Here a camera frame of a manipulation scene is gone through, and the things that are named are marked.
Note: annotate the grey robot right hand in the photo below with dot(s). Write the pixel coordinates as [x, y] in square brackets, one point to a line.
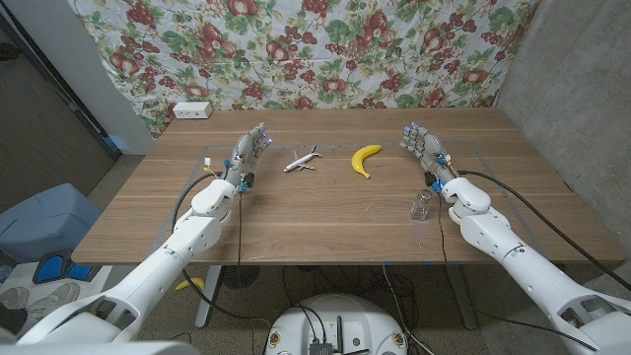
[431, 150]

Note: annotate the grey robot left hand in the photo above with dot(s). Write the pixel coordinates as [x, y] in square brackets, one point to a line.
[244, 155]

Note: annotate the clear glass salt shaker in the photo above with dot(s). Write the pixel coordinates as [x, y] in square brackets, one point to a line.
[421, 207]

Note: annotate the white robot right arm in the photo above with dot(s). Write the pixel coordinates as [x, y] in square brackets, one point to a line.
[517, 256]

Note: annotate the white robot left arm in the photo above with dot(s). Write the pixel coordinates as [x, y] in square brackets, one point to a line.
[162, 266]

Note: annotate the white toy airplane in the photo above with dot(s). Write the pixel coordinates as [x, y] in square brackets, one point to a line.
[301, 162]

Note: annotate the yellow toy banana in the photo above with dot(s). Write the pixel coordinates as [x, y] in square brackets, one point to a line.
[360, 160]

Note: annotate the white power outlet strip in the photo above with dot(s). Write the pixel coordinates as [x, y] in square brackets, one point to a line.
[192, 110]

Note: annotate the floral fruit print backdrop cloth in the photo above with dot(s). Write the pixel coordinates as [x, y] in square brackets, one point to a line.
[296, 49]

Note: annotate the round black floor fan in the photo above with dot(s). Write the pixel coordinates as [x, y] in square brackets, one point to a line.
[239, 276]

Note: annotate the yellow object on floor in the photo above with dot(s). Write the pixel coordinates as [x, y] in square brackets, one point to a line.
[192, 283]

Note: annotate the white table leg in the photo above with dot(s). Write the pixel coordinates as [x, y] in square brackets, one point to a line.
[209, 296]

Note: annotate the grey table leg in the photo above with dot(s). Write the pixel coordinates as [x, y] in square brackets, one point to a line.
[461, 296]

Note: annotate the white robot torso base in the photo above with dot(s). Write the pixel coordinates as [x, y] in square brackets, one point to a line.
[360, 315]

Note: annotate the black antenna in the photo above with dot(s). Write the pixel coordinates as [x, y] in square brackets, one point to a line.
[339, 333]

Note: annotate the blue-grey plastic bin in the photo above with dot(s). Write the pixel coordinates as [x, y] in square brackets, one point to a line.
[44, 222]

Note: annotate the blue and black foot pedal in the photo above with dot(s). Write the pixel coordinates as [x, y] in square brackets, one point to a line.
[49, 268]

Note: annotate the white sneaker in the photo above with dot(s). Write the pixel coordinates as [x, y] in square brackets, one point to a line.
[54, 298]

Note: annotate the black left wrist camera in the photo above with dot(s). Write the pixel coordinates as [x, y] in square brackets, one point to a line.
[250, 179]

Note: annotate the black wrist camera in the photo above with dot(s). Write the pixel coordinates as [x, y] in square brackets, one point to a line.
[250, 179]
[430, 178]

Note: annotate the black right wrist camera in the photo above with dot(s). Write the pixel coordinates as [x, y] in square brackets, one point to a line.
[430, 178]

